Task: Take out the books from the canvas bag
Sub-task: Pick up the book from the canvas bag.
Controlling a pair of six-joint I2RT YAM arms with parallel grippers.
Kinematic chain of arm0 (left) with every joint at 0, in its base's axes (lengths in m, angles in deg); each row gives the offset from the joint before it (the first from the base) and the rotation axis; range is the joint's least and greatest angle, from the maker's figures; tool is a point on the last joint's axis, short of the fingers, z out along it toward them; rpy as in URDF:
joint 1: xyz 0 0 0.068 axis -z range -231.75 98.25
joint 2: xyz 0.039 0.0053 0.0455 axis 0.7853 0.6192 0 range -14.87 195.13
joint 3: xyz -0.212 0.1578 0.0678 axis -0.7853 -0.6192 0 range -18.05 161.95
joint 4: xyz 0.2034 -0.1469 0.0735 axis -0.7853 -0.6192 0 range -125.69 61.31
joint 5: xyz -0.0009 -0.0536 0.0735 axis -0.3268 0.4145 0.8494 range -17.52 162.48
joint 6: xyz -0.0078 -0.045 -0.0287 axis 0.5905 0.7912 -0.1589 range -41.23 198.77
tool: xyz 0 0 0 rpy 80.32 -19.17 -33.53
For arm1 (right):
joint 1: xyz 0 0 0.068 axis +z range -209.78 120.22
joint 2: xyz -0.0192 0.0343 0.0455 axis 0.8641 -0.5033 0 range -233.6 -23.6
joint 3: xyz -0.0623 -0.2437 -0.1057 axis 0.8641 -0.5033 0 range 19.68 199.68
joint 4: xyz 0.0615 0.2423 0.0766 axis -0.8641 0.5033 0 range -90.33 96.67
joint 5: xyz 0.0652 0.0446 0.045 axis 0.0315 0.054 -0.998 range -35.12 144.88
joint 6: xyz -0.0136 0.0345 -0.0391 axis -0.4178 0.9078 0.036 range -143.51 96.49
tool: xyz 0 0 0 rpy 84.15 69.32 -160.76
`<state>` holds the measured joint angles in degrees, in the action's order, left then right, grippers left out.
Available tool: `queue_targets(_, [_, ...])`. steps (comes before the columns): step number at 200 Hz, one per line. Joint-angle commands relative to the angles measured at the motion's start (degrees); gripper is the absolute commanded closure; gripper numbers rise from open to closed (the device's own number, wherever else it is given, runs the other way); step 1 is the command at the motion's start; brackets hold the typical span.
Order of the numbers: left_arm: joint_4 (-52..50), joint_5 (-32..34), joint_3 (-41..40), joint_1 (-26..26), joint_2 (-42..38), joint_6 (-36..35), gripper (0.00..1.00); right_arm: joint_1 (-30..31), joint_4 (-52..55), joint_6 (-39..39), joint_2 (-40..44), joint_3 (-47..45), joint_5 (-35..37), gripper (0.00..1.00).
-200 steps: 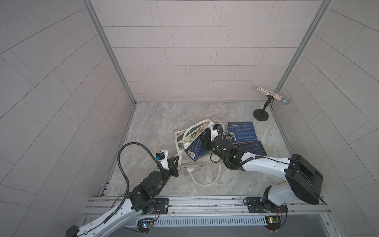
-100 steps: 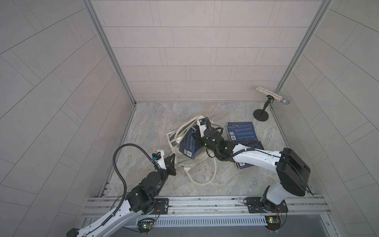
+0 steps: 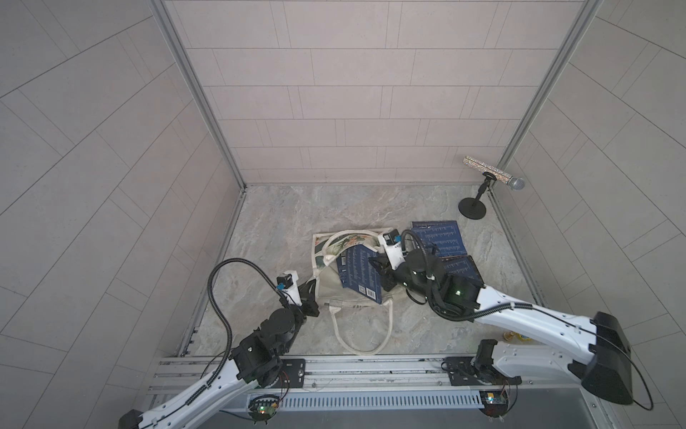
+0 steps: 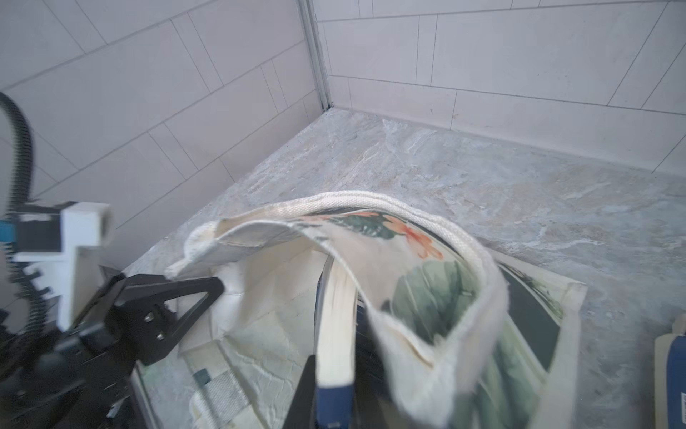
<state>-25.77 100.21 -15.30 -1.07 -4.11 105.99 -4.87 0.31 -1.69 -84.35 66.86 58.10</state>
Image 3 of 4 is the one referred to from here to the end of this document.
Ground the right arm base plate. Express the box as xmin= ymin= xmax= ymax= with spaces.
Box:
xmin=441 ymin=340 xmax=522 ymax=386

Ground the left circuit board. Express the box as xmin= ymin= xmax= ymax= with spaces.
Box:
xmin=248 ymin=394 xmax=282 ymax=424

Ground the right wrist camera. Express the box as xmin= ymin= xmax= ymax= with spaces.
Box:
xmin=378 ymin=229 xmax=405 ymax=270

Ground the right circuit board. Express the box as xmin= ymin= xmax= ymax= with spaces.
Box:
xmin=480 ymin=391 xmax=510 ymax=418

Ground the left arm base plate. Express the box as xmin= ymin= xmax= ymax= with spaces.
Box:
xmin=257 ymin=359 xmax=307 ymax=389

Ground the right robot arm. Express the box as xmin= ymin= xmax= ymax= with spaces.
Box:
xmin=371 ymin=230 xmax=635 ymax=405

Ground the floral canvas tote bag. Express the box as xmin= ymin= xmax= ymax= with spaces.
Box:
xmin=311 ymin=228 xmax=394 ymax=356

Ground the glitter microphone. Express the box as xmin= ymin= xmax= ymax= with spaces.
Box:
xmin=463 ymin=156 xmax=525 ymax=191

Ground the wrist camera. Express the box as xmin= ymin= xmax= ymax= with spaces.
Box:
xmin=378 ymin=229 xmax=405 ymax=270
xmin=277 ymin=270 xmax=302 ymax=307

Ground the circuit board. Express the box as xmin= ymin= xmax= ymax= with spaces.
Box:
xmin=248 ymin=394 xmax=282 ymax=424
xmin=480 ymin=391 xmax=510 ymax=418

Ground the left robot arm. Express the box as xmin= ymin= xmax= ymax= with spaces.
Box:
xmin=118 ymin=257 xmax=319 ymax=428

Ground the black microphone stand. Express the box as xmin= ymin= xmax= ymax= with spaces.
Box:
xmin=458 ymin=173 xmax=497 ymax=220

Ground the aluminium mounting rail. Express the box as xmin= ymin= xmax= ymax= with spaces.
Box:
xmin=144 ymin=353 xmax=596 ymax=414

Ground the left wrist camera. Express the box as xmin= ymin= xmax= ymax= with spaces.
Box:
xmin=277 ymin=270 xmax=302 ymax=307

